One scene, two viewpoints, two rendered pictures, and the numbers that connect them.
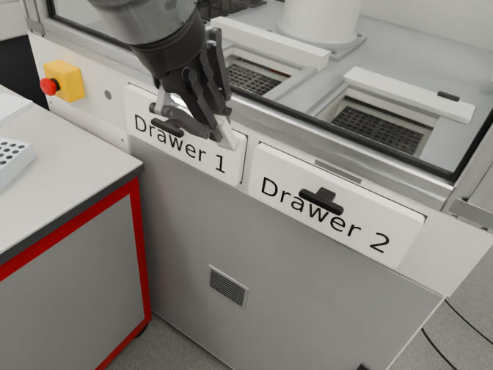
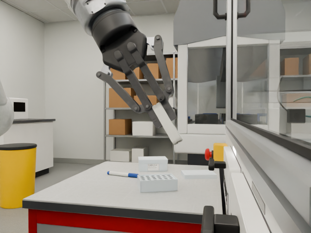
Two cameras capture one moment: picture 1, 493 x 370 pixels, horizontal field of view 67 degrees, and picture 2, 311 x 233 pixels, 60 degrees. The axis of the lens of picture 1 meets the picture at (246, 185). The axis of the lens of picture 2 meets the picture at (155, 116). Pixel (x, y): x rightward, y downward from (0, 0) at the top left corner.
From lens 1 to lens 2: 56 cm
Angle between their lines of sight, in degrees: 78
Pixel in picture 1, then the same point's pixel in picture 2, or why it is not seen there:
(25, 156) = (169, 184)
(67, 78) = (216, 149)
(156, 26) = (82, 15)
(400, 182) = (281, 197)
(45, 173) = (168, 195)
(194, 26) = (106, 17)
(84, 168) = (187, 202)
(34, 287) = not seen: outside the picture
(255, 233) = not seen: outside the picture
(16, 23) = not seen: hidden behind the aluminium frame
